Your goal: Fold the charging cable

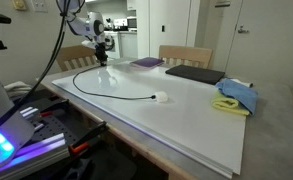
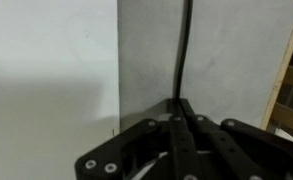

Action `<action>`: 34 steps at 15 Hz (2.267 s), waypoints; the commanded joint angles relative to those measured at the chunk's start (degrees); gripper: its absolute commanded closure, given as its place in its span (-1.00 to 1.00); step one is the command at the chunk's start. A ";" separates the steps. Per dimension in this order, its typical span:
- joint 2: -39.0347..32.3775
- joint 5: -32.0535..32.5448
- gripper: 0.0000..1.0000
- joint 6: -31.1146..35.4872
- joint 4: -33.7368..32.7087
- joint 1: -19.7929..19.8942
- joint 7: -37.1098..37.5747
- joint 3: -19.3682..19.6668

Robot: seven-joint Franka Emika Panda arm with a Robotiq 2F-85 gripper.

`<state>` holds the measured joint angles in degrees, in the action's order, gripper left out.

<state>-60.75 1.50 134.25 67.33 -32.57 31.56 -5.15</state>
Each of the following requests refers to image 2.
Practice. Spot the large white board mat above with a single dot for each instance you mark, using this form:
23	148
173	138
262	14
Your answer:
52	50

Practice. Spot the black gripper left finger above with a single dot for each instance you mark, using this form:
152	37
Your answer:
179	143

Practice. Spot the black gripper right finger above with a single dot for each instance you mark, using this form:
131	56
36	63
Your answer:
226	146

